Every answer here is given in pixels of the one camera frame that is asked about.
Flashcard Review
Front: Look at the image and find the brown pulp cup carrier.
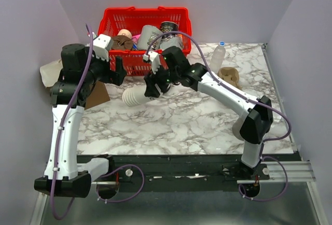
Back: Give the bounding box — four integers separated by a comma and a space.
217, 67, 242, 90

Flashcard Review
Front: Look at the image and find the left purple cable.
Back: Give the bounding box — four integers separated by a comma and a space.
49, 23, 145, 220

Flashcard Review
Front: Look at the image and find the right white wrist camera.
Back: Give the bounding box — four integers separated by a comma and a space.
143, 51, 162, 75

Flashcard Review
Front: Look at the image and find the grey crumpled item in basket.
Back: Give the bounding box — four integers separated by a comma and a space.
159, 36, 183, 50

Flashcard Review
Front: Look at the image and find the brown paper takeout bag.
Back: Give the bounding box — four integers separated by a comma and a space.
39, 60, 110, 110

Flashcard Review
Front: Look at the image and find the stack of white paper cups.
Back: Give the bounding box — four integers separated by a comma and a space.
122, 86, 155, 107

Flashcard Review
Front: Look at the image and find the grey cup of straws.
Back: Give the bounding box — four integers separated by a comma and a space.
232, 118, 244, 141

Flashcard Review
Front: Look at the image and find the clear plastic water bottle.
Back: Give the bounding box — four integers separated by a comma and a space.
210, 41, 226, 74

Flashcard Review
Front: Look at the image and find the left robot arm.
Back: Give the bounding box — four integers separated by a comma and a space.
34, 44, 127, 198

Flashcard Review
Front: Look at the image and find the grey printed cup in basket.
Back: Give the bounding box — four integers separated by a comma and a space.
137, 25, 162, 50

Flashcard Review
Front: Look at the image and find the black printed can in basket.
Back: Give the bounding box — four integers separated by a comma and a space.
159, 21, 178, 40

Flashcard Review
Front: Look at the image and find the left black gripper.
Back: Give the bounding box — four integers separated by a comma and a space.
81, 47, 128, 86

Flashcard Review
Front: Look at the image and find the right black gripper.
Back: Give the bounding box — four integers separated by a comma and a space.
143, 61, 179, 99

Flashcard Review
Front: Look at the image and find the brown striped cloth in basket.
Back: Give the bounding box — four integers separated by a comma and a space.
112, 35, 133, 51

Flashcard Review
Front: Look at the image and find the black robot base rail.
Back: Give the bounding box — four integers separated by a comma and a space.
76, 153, 304, 193

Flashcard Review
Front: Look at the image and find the red plastic shopping basket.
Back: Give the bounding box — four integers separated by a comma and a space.
98, 7, 192, 76

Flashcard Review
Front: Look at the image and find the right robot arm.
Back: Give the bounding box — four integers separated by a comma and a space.
161, 46, 273, 179

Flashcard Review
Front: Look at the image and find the beige egg-shaped object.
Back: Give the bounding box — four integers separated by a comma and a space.
117, 29, 132, 39

